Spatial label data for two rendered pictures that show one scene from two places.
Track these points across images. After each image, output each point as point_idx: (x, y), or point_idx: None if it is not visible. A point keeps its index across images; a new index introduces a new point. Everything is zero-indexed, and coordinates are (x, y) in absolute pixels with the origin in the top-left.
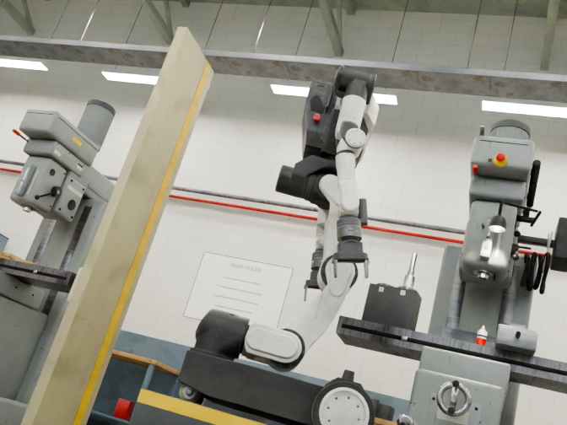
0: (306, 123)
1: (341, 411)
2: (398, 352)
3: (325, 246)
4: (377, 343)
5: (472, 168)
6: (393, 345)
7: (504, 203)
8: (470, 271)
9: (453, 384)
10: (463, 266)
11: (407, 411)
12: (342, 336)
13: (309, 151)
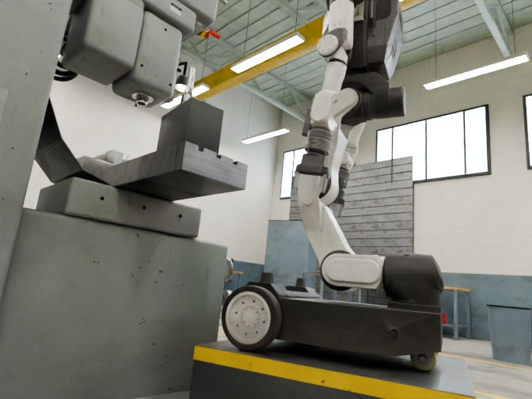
0: (395, 66)
1: None
2: (162, 189)
3: (337, 163)
4: (199, 192)
5: (218, 36)
6: (195, 197)
7: (184, 64)
8: (144, 90)
9: (233, 261)
10: (157, 91)
11: (223, 283)
12: (229, 187)
13: (381, 74)
